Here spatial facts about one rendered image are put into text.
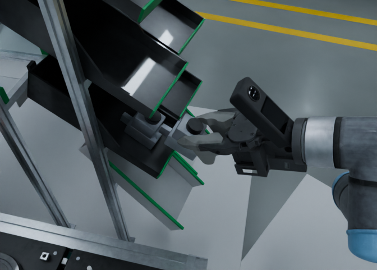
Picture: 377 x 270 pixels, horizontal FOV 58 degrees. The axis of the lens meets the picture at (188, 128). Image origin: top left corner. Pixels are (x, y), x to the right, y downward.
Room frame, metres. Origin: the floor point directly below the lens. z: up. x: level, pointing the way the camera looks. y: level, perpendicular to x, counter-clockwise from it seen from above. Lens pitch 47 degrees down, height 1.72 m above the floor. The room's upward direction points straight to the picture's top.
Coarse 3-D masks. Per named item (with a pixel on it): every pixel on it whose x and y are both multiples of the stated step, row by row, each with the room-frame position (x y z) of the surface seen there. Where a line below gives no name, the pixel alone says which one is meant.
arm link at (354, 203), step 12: (348, 180) 0.27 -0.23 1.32; (360, 180) 0.26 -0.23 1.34; (348, 192) 0.26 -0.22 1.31; (360, 192) 0.24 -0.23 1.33; (372, 192) 0.24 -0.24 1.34; (348, 204) 0.25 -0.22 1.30; (360, 204) 0.23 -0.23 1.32; (372, 204) 0.23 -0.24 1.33; (348, 216) 0.23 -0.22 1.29; (360, 216) 0.22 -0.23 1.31; (372, 216) 0.22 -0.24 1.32; (348, 228) 0.22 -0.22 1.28; (360, 228) 0.21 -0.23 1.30; (372, 228) 0.20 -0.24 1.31; (348, 240) 0.21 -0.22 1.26; (360, 240) 0.20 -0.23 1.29; (372, 240) 0.19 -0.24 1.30; (360, 252) 0.19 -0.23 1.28; (372, 252) 0.18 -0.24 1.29
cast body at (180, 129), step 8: (184, 120) 0.42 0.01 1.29; (192, 120) 0.41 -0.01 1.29; (160, 128) 0.43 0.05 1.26; (168, 128) 0.43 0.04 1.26; (176, 128) 0.40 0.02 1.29; (184, 128) 0.40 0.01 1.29; (192, 128) 0.40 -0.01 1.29; (200, 128) 0.40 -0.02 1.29; (168, 136) 0.40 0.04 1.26; (176, 136) 0.40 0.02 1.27; (168, 144) 0.40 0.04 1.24; (176, 144) 0.40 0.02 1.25; (184, 152) 0.39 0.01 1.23; (192, 152) 0.39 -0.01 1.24; (192, 160) 0.39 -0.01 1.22
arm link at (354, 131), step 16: (336, 128) 0.32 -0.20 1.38; (352, 128) 0.31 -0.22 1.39; (368, 128) 0.30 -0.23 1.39; (336, 144) 0.30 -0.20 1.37; (352, 144) 0.29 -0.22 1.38; (368, 144) 0.28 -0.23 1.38; (336, 160) 0.29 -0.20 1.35; (352, 160) 0.28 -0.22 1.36; (368, 160) 0.27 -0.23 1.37; (352, 176) 0.27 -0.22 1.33; (368, 176) 0.25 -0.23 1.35
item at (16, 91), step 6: (42, 54) 0.58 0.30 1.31; (24, 78) 0.51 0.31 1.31; (18, 84) 0.49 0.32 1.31; (24, 84) 0.49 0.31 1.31; (12, 90) 0.47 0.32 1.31; (18, 90) 0.48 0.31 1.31; (24, 90) 0.49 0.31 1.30; (12, 96) 0.46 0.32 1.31; (18, 96) 0.47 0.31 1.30; (12, 102) 0.45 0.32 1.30
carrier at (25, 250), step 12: (0, 240) 0.34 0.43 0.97; (12, 240) 0.34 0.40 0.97; (24, 240) 0.34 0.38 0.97; (36, 240) 0.34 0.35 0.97; (0, 252) 0.32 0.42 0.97; (12, 252) 0.32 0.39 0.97; (24, 252) 0.32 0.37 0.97; (36, 252) 0.32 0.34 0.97; (48, 252) 0.32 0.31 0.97; (60, 252) 0.32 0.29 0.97; (0, 264) 0.28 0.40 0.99; (12, 264) 0.28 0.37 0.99; (24, 264) 0.29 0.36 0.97; (36, 264) 0.29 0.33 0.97; (48, 264) 0.29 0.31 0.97; (60, 264) 0.29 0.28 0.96
